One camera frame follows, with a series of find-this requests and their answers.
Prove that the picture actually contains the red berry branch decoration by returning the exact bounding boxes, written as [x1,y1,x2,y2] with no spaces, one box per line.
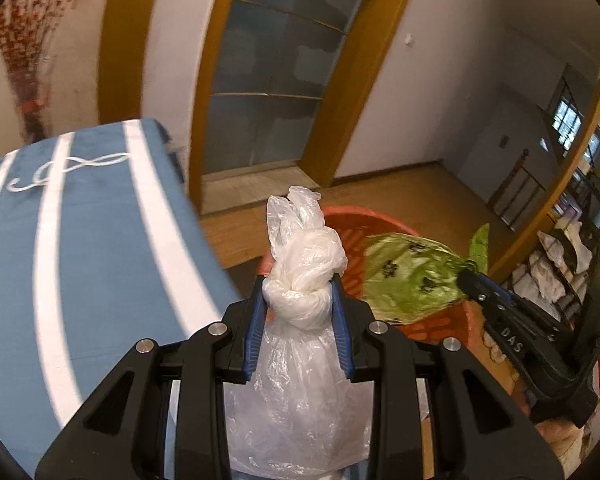
[0,0,88,143]

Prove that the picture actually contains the window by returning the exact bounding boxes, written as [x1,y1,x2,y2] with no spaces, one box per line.
[550,97,583,148]

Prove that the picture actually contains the white crumpled cloth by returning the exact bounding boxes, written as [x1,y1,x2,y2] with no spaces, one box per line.
[562,220,598,271]
[535,230,568,273]

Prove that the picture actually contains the wooden chair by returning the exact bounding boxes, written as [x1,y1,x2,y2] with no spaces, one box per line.
[489,152,548,232]

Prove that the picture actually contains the green printed plastic bag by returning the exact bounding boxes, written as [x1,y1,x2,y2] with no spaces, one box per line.
[361,224,491,326]

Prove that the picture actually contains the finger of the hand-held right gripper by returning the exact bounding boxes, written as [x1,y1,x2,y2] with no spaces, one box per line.
[457,269,581,402]
[490,282,582,373]

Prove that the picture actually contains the person's right hand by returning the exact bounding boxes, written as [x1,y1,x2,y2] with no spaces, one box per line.
[535,420,588,473]

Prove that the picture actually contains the orange plastic basket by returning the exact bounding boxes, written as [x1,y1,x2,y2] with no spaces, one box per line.
[257,205,486,351]

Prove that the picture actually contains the white plastic bag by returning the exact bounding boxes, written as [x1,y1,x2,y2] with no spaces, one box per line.
[225,185,373,473]

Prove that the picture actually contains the glass floor vase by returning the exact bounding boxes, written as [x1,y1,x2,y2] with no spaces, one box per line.
[12,55,56,145]

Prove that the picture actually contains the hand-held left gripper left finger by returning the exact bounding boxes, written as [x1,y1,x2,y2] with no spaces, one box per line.
[35,276,265,480]

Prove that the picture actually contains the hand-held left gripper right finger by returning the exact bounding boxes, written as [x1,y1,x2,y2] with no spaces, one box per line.
[330,274,566,480]

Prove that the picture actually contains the wooden shelf rack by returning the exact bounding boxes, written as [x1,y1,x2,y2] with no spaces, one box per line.
[485,72,600,311]

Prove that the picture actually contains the glass door with wooden frame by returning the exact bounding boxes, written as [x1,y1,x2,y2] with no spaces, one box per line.
[187,0,426,216]

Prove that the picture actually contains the grey door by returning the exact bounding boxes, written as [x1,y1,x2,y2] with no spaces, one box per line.
[457,82,556,206]

